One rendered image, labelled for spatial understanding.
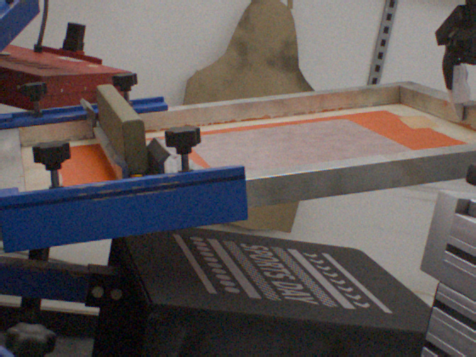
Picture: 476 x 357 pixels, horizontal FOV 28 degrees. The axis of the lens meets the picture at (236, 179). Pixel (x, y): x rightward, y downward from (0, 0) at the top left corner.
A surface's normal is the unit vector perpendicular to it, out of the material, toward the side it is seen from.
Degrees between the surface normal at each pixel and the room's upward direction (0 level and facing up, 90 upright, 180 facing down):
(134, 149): 90
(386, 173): 90
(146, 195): 90
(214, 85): 88
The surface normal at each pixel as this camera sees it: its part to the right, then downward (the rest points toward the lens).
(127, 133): 0.24, 0.22
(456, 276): -0.88, -0.09
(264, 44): -0.16, 0.15
